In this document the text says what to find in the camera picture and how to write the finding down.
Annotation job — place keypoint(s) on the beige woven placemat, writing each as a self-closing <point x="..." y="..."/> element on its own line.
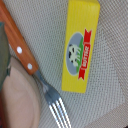
<point x="42" y="23"/>

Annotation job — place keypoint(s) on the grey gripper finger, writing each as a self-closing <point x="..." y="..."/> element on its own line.
<point x="4" y="54"/>

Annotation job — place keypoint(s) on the round beige plate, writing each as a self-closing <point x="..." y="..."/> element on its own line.
<point x="21" y="98"/>

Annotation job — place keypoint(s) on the yellow butter box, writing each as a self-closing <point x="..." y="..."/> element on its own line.
<point x="81" y="25"/>

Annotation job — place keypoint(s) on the wooden handled fork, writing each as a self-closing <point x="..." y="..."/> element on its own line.
<point x="28" y="61"/>

